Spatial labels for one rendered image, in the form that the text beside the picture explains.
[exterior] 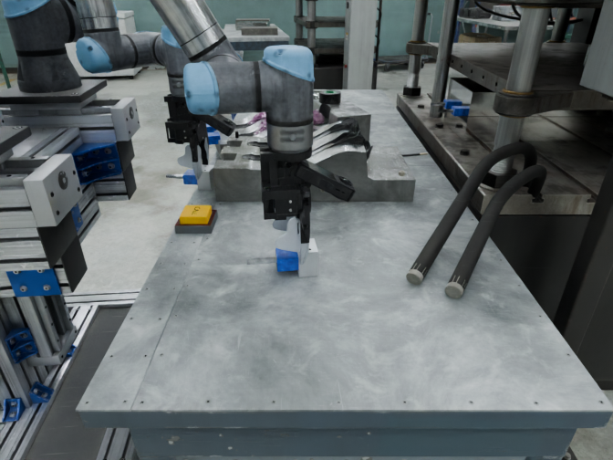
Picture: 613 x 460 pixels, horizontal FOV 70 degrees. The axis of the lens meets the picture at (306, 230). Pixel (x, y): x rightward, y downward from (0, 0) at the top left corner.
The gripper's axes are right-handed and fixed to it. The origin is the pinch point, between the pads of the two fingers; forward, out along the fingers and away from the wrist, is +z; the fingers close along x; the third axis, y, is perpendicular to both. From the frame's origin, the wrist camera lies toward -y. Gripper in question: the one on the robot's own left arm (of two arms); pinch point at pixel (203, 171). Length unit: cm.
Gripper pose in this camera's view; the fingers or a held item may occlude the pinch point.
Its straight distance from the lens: 121.4
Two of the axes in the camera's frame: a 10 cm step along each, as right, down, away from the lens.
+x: -1.1, 4.8, -8.7
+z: 0.0, 8.7, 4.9
